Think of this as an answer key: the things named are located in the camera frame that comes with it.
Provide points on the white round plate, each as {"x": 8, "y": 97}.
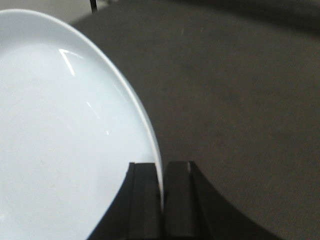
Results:
{"x": 70, "y": 125}

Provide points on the grey felt table mat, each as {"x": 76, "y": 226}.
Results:
{"x": 237, "y": 94}

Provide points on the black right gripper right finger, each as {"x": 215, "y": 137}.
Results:
{"x": 195, "y": 210}

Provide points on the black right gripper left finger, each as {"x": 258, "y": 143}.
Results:
{"x": 135, "y": 213}

